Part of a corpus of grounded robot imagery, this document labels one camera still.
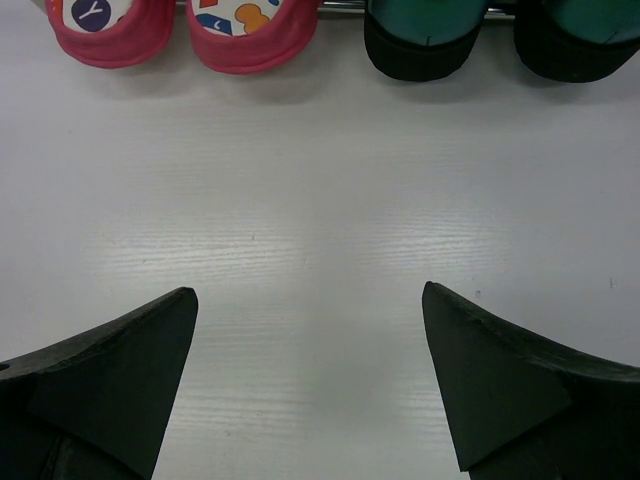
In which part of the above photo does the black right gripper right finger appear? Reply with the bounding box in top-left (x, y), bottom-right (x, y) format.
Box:
top-left (422, 282), bottom-right (639, 479)

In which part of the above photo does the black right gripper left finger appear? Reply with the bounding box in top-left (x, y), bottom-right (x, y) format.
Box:
top-left (1, 287), bottom-right (198, 479)

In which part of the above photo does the pink patterned sandal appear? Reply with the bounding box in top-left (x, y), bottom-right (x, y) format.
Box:
top-left (44, 1), bottom-right (176, 69)
top-left (186, 1), bottom-right (320, 75)

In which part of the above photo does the right dark green shoe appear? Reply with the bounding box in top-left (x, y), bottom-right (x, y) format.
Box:
top-left (514, 1), bottom-right (639, 83)

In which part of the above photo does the dark green shoe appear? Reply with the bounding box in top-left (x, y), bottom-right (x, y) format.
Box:
top-left (364, 0), bottom-right (490, 82)
top-left (514, 1), bottom-right (639, 83)

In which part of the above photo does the left dark green shoe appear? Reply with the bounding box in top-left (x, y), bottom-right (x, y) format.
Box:
top-left (364, 0), bottom-right (490, 82)

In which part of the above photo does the cream metal shoe shelf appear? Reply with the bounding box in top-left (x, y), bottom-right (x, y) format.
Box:
top-left (318, 0), bottom-right (517, 21)

